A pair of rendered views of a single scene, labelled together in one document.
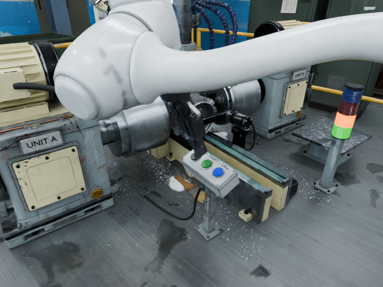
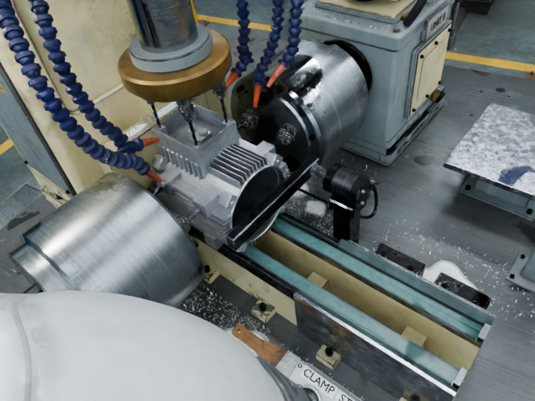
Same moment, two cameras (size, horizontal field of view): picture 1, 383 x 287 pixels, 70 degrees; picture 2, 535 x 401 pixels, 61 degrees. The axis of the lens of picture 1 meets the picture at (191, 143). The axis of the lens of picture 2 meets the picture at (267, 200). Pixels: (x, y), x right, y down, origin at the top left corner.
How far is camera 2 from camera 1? 0.50 m
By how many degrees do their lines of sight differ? 18
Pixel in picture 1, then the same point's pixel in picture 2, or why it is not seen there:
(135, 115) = (118, 287)
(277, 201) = (465, 361)
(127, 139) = not seen: hidden behind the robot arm
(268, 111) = (382, 115)
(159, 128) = (181, 281)
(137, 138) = not seen: hidden behind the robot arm
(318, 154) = (496, 191)
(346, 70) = not seen: outside the picture
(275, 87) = (396, 68)
